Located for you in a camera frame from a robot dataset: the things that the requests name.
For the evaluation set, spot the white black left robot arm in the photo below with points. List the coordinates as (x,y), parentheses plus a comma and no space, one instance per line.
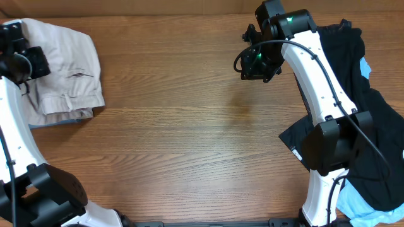
(33,192)

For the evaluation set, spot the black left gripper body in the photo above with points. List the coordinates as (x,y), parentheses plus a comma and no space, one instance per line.
(38,68)

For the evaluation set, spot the brown cardboard backdrop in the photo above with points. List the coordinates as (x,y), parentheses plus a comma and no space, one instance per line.
(85,8)

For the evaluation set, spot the black patterned garment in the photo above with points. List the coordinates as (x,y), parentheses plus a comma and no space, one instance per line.
(335,29)

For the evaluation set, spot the black and blue garment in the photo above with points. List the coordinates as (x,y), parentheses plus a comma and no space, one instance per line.
(372,191)

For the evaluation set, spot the folded blue denim jeans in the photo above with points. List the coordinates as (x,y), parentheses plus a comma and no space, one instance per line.
(70,121)

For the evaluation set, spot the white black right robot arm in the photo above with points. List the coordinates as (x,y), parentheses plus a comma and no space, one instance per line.
(339,133)

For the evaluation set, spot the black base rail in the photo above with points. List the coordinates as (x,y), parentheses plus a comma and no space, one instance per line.
(273,222)

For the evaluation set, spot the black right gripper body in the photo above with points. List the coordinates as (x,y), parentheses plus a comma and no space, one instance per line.
(264,64)

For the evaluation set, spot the beige khaki shorts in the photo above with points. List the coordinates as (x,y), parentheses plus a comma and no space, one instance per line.
(73,88)

